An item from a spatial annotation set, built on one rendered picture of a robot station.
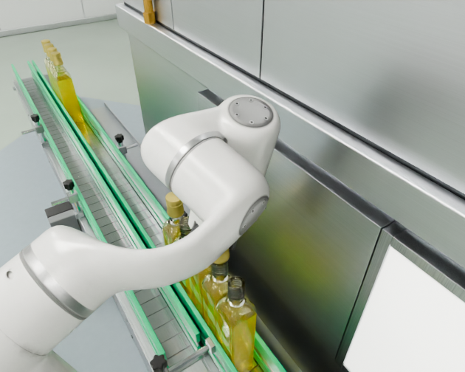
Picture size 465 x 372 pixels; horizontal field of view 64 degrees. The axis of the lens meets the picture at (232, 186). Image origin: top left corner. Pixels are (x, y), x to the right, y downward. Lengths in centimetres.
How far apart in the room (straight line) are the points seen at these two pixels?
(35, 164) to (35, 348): 142
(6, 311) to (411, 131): 42
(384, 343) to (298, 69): 41
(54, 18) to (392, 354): 631
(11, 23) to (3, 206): 507
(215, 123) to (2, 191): 133
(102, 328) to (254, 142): 80
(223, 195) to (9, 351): 21
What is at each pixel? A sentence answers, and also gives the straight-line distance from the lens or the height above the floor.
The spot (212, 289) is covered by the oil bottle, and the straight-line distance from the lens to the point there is 69.
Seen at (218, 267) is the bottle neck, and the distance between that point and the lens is 66.
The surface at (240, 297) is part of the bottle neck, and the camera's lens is 64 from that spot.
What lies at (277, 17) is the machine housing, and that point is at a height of 150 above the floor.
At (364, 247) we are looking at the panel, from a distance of 53.
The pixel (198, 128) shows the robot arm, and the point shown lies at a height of 146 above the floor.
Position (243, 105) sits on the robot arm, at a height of 146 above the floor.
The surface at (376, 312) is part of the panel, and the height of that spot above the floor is 118.
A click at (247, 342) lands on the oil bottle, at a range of 75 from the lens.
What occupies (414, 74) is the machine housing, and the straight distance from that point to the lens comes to 44.
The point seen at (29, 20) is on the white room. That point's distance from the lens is 650.
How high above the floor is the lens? 165
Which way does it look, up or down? 39 degrees down
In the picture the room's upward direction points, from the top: straight up
